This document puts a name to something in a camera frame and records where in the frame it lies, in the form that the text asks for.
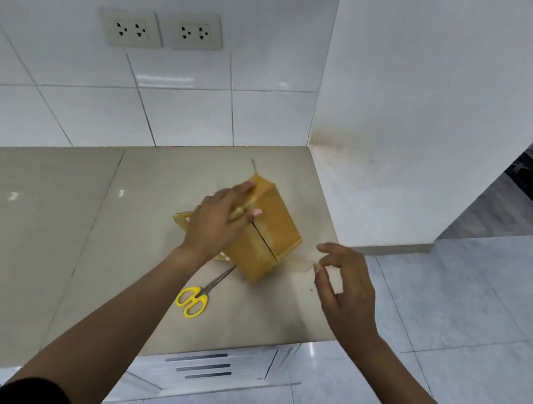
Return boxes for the person's left hand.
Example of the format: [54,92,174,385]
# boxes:
[179,173,268,269]

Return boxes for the person's left forearm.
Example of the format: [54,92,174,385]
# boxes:
[4,222,221,404]

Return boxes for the clear tape strip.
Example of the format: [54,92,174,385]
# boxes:
[280,253,321,277]

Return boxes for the white double wall socket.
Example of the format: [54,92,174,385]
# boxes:
[94,4,168,54]
[156,6,227,57]

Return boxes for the yellow handled scissors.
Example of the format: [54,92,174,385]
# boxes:
[173,257,238,324]

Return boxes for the clear packing tape roll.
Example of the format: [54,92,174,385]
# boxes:
[167,208,238,264]

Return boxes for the person's right hand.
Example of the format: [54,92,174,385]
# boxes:
[301,240,393,352]

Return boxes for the brown cardboard box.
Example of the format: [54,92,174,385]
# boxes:
[218,156,314,290]

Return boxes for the black shirt sleeve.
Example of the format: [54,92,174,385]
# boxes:
[0,371,81,404]

